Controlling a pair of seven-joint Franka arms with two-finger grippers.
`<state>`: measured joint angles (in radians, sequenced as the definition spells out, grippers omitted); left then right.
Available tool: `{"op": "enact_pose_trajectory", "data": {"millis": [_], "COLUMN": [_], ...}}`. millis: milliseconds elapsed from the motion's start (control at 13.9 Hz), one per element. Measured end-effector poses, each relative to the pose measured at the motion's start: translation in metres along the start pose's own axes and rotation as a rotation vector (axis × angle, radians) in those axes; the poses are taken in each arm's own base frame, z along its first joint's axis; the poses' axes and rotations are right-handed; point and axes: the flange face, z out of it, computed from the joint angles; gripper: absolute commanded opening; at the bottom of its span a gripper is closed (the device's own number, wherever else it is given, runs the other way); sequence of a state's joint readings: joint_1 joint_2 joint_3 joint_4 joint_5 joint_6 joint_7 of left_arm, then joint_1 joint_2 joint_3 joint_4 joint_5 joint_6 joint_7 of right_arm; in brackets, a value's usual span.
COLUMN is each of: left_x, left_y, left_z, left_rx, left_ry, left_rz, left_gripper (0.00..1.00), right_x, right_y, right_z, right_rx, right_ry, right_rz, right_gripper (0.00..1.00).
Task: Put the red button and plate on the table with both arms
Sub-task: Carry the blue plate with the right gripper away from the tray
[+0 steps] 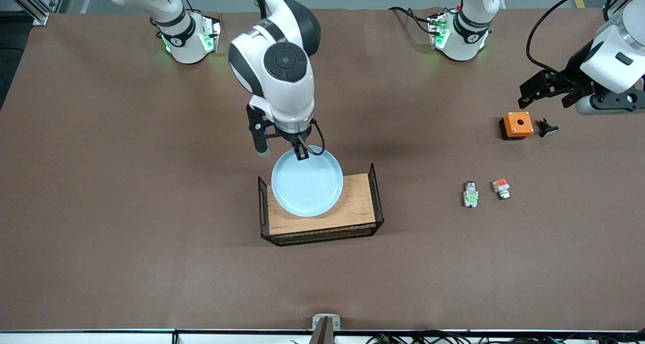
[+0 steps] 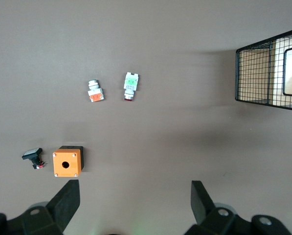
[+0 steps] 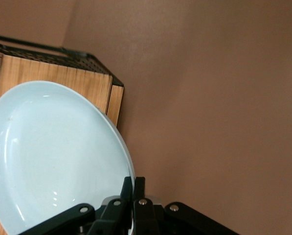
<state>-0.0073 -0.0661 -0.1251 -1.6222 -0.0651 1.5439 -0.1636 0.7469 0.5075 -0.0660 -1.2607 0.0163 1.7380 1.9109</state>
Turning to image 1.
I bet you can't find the light blue round plate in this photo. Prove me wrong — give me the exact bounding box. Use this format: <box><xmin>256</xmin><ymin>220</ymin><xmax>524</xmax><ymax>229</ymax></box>
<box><xmin>271</xmin><ymin>145</ymin><xmax>344</xmax><ymax>218</ymax></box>

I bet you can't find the push button green contact block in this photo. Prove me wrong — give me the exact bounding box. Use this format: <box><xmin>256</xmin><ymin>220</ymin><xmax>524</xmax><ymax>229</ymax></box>
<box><xmin>463</xmin><ymin>181</ymin><xmax>480</xmax><ymax>209</ymax></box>

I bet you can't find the small black switch part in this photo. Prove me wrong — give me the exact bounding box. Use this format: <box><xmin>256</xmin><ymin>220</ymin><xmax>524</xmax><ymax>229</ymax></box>
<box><xmin>534</xmin><ymin>117</ymin><xmax>559</xmax><ymax>138</ymax></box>

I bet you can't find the orange button enclosure box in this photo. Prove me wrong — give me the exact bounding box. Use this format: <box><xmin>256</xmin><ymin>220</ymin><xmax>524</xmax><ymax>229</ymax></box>
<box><xmin>499</xmin><ymin>111</ymin><xmax>535</xmax><ymax>141</ymax></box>

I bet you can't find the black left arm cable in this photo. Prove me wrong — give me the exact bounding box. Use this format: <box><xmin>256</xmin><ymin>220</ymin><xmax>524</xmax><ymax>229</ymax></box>
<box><xmin>526</xmin><ymin>0</ymin><xmax>613</xmax><ymax>83</ymax></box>

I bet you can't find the wooden tray with wire frame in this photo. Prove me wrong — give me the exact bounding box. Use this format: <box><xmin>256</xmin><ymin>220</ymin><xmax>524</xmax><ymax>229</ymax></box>
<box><xmin>258</xmin><ymin>163</ymin><xmax>384</xmax><ymax>247</ymax></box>

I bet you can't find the black base cable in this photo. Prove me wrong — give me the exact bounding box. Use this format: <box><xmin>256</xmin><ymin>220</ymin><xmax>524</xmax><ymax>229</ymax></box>
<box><xmin>388</xmin><ymin>6</ymin><xmax>435</xmax><ymax>35</ymax></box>

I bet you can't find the metal table edge bracket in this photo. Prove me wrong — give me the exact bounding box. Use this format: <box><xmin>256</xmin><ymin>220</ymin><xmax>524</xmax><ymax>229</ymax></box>
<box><xmin>312</xmin><ymin>314</ymin><xmax>341</xmax><ymax>331</ymax></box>

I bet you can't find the brown tapered post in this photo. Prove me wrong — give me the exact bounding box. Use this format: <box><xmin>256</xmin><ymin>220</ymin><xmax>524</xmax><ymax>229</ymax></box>
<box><xmin>308</xmin><ymin>317</ymin><xmax>335</xmax><ymax>344</ymax></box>

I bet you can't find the black cable bundle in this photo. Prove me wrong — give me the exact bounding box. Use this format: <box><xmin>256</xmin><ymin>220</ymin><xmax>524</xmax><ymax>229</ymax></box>
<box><xmin>367</xmin><ymin>330</ymin><xmax>645</xmax><ymax>344</ymax></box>

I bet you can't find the white table edge rail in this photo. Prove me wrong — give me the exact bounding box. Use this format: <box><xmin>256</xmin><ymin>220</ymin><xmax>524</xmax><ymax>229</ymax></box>
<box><xmin>0</xmin><ymin>329</ymin><xmax>645</xmax><ymax>344</ymax></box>

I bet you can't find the aluminium frame profile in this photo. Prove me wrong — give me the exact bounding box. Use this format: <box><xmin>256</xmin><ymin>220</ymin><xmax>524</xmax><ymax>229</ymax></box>
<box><xmin>0</xmin><ymin>0</ymin><xmax>69</xmax><ymax>26</ymax></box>

